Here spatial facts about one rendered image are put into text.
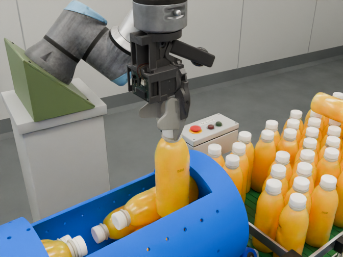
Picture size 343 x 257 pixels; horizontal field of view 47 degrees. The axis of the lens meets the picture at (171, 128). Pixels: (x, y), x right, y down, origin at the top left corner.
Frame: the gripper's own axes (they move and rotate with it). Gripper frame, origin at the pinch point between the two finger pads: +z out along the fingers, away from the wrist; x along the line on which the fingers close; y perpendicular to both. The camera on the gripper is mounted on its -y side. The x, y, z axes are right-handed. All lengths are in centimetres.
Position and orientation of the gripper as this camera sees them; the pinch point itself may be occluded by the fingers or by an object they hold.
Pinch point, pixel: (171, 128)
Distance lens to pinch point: 76.4
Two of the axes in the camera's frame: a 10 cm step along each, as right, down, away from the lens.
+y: -8.0, 3.0, -5.2
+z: 0.1, 8.8, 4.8
